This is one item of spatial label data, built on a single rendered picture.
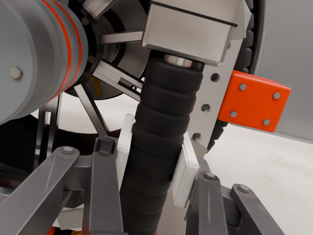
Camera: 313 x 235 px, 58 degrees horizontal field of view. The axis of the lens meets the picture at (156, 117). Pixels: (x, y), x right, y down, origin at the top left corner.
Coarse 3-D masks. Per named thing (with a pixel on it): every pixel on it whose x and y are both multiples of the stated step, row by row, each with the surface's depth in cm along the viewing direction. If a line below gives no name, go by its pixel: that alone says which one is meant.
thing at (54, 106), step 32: (96, 0) 45; (96, 32) 47; (128, 32) 47; (96, 64) 48; (192, 64) 50; (0, 128) 59; (32, 128) 67; (96, 128) 52; (0, 160) 52; (32, 160) 56
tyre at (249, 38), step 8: (248, 0) 44; (248, 8) 44; (248, 24) 45; (248, 32) 45; (248, 40) 46; (240, 48) 46; (248, 48) 46; (240, 56) 46; (248, 56) 46; (240, 64) 47; (248, 64) 47; (216, 120) 49; (216, 128) 50; (216, 136) 50; (208, 144) 51
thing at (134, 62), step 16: (80, 0) 70; (128, 0) 70; (112, 16) 71; (128, 16) 72; (144, 16) 72; (112, 32) 68; (112, 48) 69; (128, 48) 74; (144, 48) 74; (128, 64) 75; (144, 64) 75; (112, 96) 78
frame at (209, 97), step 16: (240, 16) 36; (240, 32) 37; (224, 64) 38; (208, 80) 39; (224, 80) 39; (208, 96) 39; (192, 112) 40; (208, 112) 40; (192, 128) 41; (208, 128) 41; (192, 144) 41; (0, 176) 48; (16, 176) 49; (0, 192) 44; (80, 192) 49; (64, 208) 44; (80, 208) 44; (64, 224) 45; (80, 224) 45
